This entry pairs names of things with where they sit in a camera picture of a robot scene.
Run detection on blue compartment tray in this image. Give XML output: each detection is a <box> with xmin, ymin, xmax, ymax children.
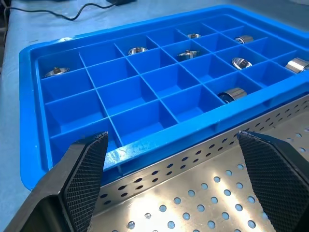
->
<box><xmin>18</xmin><ymin>4</ymin><xmax>309</xmax><ymax>191</ymax></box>

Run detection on black power adapter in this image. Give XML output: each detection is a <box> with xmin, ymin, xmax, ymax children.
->
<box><xmin>106</xmin><ymin>0</ymin><xmax>145</xmax><ymax>6</ymax></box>

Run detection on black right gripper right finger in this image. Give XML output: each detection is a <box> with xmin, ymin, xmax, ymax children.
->
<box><xmin>237</xmin><ymin>130</ymin><xmax>309</xmax><ymax>232</ymax></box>

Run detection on black cable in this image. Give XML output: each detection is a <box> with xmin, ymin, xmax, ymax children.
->
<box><xmin>8</xmin><ymin>3</ymin><xmax>116</xmax><ymax>22</ymax></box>

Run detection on perforated steel tray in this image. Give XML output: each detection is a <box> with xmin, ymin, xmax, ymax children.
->
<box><xmin>88</xmin><ymin>94</ymin><xmax>309</xmax><ymax>232</ymax></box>

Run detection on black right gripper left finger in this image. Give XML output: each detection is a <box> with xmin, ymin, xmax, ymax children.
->
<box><xmin>4</xmin><ymin>131</ymin><xmax>109</xmax><ymax>232</ymax></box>

